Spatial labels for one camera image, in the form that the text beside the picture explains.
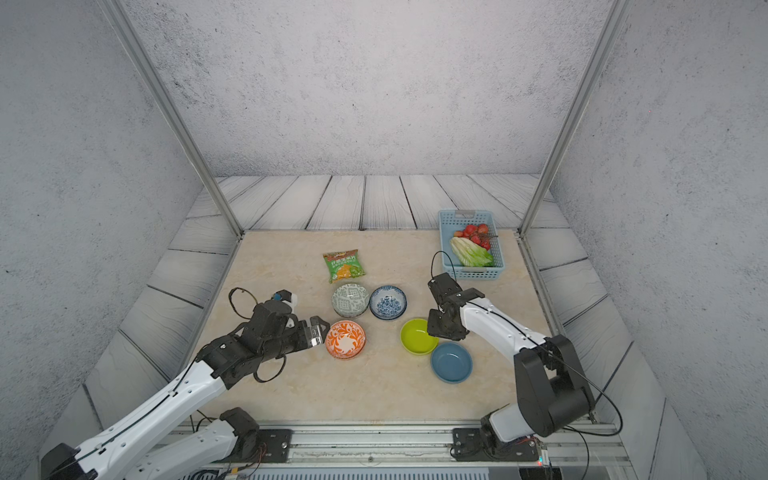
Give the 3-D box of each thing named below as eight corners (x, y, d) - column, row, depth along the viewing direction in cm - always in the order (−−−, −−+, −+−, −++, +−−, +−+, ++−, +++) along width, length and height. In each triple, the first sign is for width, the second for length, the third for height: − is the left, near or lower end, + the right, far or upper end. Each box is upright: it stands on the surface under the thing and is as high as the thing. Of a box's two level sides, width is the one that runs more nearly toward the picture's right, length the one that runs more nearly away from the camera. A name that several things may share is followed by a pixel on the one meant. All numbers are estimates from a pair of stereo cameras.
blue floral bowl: (370, 323, 98) (368, 312, 92) (371, 297, 104) (370, 285, 99) (406, 323, 98) (406, 312, 92) (405, 297, 104) (406, 285, 99)
